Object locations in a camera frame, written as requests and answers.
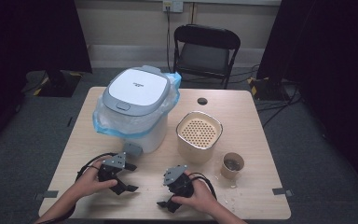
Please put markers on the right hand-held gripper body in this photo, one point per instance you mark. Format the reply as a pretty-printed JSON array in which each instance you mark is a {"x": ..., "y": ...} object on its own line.
[{"x": 175, "y": 175}]

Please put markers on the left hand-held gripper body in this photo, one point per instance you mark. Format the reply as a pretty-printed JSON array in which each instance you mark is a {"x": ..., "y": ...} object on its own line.
[{"x": 114, "y": 161}]

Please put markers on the person's right hand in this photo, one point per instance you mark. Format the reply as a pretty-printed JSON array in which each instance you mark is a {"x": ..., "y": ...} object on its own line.
[{"x": 202, "y": 199}]

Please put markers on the person's left hand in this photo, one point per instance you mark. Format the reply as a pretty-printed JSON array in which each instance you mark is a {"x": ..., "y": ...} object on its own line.
[{"x": 88, "y": 183}]

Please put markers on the beige bucket with strainer insert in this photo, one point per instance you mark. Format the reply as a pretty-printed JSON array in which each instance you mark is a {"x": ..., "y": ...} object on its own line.
[{"x": 195, "y": 152}]

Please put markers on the blue white plastic bin liner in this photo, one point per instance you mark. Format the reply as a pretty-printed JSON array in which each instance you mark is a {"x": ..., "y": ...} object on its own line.
[{"x": 112, "y": 124}]

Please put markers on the brown paper cup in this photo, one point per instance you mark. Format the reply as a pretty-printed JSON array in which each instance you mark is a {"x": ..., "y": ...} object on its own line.
[{"x": 228, "y": 172}]

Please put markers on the grey tape strip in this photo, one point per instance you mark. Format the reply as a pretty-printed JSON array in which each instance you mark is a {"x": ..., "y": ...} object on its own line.
[
  {"x": 46, "y": 195},
  {"x": 282, "y": 192}
]

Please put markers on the black stand base striped tape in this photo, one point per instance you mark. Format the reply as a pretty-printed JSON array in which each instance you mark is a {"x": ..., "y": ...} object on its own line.
[
  {"x": 268, "y": 88},
  {"x": 59, "y": 85}
]

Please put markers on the black folding chair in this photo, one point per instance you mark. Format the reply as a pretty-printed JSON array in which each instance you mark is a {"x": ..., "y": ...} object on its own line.
[{"x": 205, "y": 57}]

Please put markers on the black curtain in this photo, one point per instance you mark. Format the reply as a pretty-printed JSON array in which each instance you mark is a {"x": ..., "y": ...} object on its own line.
[
  {"x": 28, "y": 37},
  {"x": 332, "y": 62}
]

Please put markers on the white wall socket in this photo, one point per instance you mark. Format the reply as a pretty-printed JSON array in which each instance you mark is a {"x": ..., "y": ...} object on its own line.
[{"x": 173, "y": 5}]

